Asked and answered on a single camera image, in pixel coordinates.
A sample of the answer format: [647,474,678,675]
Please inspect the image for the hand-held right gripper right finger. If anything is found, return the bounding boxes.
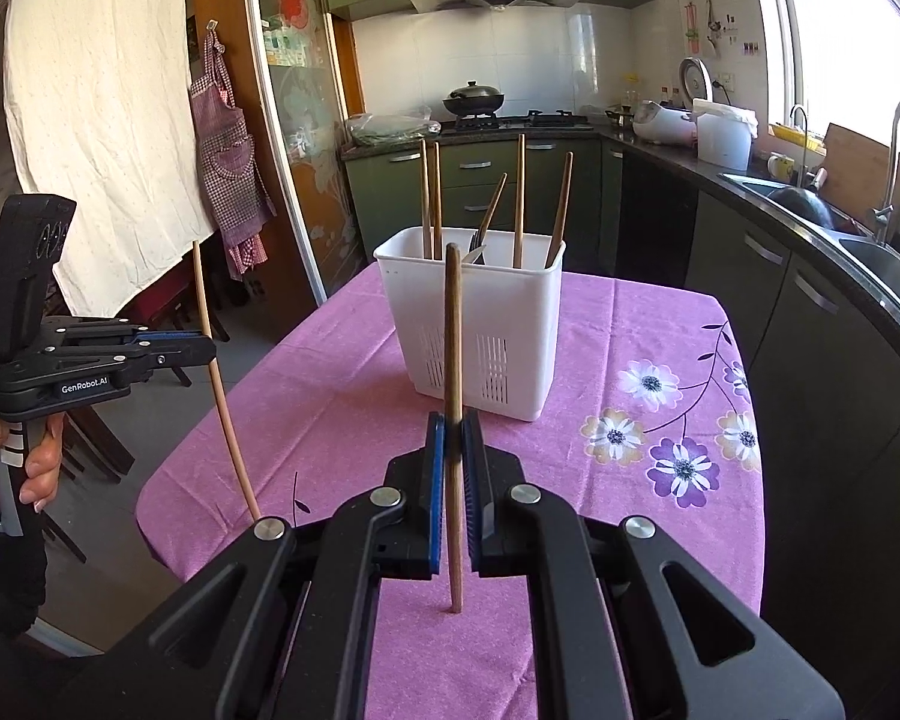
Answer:
[461,414,847,720]

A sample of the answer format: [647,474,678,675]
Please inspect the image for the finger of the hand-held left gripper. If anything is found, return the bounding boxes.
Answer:
[122,336,218,387]
[40,319,197,351]

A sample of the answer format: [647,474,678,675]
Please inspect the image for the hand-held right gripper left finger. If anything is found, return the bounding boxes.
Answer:
[56,411,451,720]

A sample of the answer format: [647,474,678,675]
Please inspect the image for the white plastic utensil holder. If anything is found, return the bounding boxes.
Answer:
[373,226,567,422]

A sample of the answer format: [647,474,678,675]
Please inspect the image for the person's left forearm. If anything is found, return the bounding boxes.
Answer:
[0,499,50,638]

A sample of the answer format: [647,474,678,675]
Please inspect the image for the person's left hand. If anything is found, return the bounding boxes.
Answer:
[0,412,65,518]

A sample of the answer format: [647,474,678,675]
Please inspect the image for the dark red wooden stool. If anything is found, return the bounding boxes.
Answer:
[141,277,230,346]

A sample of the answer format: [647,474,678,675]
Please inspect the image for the purple floral tablecloth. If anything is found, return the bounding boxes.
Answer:
[135,264,764,720]

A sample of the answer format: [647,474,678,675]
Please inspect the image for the checkered apron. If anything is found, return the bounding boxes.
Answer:
[189,19,278,282]

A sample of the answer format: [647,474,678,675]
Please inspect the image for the white hanging sheet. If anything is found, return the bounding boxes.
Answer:
[4,0,222,320]

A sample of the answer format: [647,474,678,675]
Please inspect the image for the frosted glass sliding door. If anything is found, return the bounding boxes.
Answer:
[240,0,365,308]

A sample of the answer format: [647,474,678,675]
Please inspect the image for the plastic bag of greens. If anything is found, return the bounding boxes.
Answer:
[343,106,443,147]

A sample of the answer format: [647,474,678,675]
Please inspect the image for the green base cabinets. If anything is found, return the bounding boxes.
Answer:
[343,136,900,616]

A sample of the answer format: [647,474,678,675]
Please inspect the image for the black gas stove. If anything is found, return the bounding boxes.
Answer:
[439,111,593,132]

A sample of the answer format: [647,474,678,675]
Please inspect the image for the black wok with lid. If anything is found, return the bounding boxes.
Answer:
[441,80,507,119]

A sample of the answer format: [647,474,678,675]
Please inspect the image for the black stone countertop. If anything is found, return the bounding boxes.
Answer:
[341,120,900,361]

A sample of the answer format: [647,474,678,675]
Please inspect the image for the white rice cooker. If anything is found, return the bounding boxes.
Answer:
[634,56,713,145]

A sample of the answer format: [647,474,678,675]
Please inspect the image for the white plastic bucket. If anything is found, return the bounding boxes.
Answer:
[691,97,758,172]

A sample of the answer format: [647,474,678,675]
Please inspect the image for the small steel faucet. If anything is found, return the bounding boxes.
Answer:
[789,105,826,188]

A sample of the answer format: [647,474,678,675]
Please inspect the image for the stainless steel sink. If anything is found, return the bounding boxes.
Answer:
[720,171,900,331]

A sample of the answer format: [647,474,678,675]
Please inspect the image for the yellow tray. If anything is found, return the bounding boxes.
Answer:
[769,122,826,151]

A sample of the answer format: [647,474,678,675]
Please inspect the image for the wooden cutting board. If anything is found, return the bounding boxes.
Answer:
[821,122,900,222]

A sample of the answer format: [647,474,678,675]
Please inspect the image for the kitchen window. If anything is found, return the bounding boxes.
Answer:
[750,0,900,188]

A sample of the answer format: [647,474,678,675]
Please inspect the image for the hanging wall tools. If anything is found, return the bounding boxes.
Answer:
[679,0,762,57]

